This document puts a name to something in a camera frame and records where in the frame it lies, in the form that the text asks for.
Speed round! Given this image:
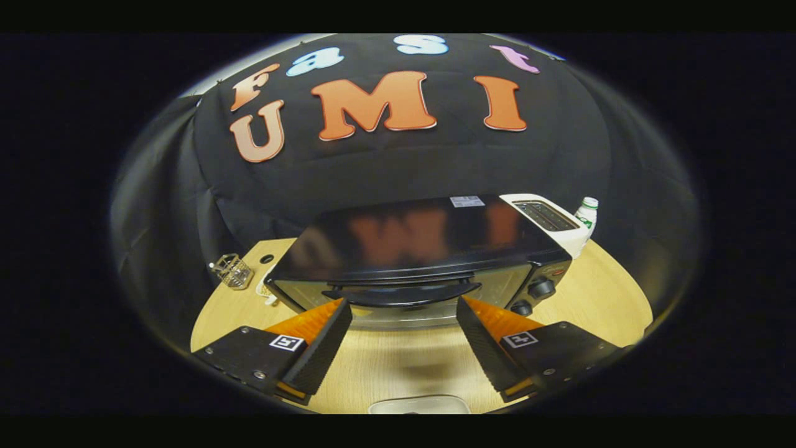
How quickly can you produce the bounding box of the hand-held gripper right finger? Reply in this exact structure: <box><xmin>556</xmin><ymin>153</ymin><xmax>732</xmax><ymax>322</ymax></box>
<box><xmin>456</xmin><ymin>296</ymin><xmax>630</xmax><ymax>404</ymax></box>

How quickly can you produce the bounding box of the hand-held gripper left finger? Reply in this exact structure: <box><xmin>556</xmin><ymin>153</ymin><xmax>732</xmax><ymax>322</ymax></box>
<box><xmin>193</xmin><ymin>298</ymin><xmax>353</xmax><ymax>405</ymax></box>

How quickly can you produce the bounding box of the black toaster oven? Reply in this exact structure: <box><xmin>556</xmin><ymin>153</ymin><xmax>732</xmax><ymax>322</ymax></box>
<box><xmin>264</xmin><ymin>195</ymin><xmax>573</xmax><ymax>330</ymax></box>

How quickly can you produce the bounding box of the white slot toaster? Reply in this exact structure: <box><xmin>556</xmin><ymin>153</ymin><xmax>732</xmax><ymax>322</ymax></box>
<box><xmin>499</xmin><ymin>193</ymin><xmax>590</xmax><ymax>260</ymax></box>

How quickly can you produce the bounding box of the clear glass plate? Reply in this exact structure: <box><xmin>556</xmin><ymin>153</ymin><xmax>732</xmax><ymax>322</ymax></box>
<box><xmin>367</xmin><ymin>395</ymin><xmax>471</xmax><ymax>414</ymax></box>

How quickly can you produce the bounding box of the white plastic bottle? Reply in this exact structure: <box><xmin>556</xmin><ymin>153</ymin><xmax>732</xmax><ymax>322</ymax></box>
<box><xmin>573</xmin><ymin>197</ymin><xmax>599</xmax><ymax>240</ymax></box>

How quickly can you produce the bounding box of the black backdrop cloth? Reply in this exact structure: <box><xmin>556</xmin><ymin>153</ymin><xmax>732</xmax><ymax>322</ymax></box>
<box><xmin>109</xmin><ymin>34</ymin><xmax>703</xmax><ymax>349</ymax></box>

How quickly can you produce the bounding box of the small wire rack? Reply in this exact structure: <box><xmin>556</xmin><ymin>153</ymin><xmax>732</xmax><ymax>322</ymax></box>
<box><xmin>208</xmin><ymin>253</ymin><xmax>254</xmax><ymax>291</ymax></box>

